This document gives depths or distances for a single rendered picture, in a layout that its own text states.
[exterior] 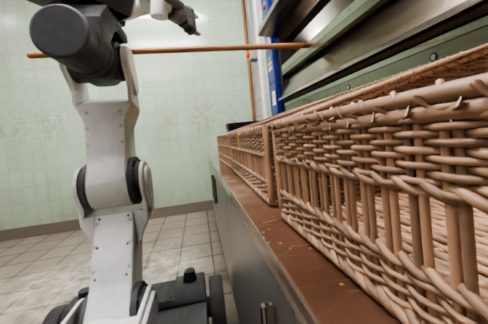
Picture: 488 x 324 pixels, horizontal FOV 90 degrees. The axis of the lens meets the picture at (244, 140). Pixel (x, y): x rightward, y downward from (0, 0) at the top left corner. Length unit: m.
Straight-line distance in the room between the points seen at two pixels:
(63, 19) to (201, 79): 2.02
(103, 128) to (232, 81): 1.97
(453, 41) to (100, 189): 0.96
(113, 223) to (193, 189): 1.81
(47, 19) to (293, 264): 0.63
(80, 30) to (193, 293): 0.84
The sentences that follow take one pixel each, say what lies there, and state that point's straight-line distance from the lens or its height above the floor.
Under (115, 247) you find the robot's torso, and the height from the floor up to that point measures 0.45.
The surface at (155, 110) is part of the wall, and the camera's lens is 2.57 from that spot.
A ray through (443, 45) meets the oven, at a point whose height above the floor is 0.89.
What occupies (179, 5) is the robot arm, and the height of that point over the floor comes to 1.25.
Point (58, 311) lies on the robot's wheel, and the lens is 1.17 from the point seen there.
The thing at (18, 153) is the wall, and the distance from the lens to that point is 2.98.
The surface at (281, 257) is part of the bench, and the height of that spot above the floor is 0.58.
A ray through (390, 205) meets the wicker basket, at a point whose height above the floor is 0.66.
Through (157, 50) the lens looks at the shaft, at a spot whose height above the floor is 1.18.
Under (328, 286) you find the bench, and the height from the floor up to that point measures 0.58.
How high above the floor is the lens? 0.72
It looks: 1 degrees down
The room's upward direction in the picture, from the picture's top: 6 degrees counter-clockwise
